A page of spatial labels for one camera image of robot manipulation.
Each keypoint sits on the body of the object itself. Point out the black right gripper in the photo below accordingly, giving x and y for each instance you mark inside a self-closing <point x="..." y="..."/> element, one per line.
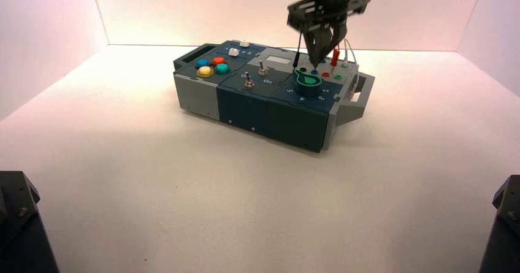
<point x="329" y="3"/>

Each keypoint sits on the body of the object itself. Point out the red banana plug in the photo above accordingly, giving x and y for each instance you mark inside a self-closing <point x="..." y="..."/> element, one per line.
<point x="335" y="57"/>

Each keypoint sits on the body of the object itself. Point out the green rotary knob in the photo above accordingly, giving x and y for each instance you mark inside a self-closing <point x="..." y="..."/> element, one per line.
<point x="308" y="86"/>

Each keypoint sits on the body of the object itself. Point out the grey display screen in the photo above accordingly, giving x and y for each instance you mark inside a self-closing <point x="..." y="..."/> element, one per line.
<point x="278" y="59"/>

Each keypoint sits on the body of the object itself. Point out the blue round push button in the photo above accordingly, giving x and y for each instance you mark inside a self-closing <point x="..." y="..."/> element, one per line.
<point x="202" y="64"/>

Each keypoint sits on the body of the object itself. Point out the blue grey control box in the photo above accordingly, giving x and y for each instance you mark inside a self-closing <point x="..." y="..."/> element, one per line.
<point x="243" y="104"/>

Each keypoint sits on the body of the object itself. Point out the teal round push button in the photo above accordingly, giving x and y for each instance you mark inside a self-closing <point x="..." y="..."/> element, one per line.
<point x="222" y="68"/>

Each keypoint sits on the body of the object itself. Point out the red round push button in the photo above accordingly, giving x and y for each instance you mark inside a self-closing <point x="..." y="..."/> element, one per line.
<point x="219" y="61"/>

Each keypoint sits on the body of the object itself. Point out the yellow round push button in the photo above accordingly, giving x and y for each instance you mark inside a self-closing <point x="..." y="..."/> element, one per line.
<point x="205" y="72"/>

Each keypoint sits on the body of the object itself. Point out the metal toggle switch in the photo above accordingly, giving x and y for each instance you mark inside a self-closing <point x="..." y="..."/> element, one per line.
<point x="262" y="69"/>
<point x="248" y="82"/>

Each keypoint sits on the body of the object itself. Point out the white square key switch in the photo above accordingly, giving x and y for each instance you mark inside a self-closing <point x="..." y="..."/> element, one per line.
<point x="233" y="52"/>
<point x="244" y="43"/>

